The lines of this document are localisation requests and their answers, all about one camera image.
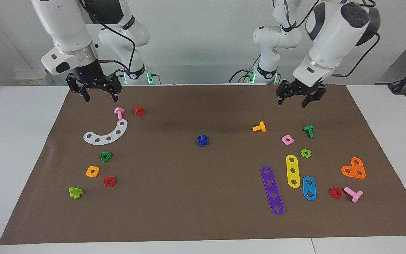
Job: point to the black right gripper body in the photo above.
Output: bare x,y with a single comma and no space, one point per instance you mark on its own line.
93,79

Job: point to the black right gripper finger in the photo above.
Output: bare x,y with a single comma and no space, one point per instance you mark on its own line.
85,94
116,90

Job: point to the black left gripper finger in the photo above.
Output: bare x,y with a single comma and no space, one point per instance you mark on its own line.
308,100
281,98

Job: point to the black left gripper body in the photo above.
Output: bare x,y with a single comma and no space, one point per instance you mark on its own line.
300,89

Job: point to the blue square plastic nut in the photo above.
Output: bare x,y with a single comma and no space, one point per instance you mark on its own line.
203,138

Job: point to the blue triangle-head plastic screw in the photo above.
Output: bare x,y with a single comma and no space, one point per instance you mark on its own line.
202,144

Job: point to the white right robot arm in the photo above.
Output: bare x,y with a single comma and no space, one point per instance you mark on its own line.
65,31

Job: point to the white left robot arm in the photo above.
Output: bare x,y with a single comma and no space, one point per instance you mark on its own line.
330,38

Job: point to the small pink plastic screw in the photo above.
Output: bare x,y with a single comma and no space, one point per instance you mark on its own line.
119,112

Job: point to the dark green plastic screw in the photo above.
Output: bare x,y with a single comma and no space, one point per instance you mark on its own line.
309,131

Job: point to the red plastic screw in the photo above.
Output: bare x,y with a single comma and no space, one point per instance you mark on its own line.
139,110

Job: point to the orange plastic screw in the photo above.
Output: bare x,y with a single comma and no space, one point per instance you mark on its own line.
260,127

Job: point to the pink square plastic nut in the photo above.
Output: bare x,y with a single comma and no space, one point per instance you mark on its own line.
291,141

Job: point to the white curved perforated plate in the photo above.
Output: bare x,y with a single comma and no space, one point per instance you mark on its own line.
114,135

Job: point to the lime flower plastic nut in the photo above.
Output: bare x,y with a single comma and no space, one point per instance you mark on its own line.
303,153

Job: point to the white cardboard box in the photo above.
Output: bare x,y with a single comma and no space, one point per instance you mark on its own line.
30,79

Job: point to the green triangle plastic nut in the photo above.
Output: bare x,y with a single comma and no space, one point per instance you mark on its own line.
109,155

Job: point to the yellow three-hole plate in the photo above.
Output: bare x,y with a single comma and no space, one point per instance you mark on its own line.
293,165

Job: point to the orange square plastic nut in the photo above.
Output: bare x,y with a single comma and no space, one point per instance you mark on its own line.
88,173

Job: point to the orange heart-shaped plate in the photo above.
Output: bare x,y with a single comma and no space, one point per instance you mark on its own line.
354,169

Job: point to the blue two-hole plate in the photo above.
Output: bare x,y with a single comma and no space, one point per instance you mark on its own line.
309,188

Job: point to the purple four-hole plate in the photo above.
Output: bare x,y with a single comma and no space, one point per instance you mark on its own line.
272,189

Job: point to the red hexagon plastic nut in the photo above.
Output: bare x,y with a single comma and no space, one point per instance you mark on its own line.
340,194
114,183

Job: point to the lime green plastic screw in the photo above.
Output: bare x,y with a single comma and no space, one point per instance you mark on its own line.
75,193

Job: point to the large pink plastic screw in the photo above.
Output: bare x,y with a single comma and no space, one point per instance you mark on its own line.
355,195

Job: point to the brown table mat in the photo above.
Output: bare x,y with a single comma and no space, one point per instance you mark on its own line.
203,197

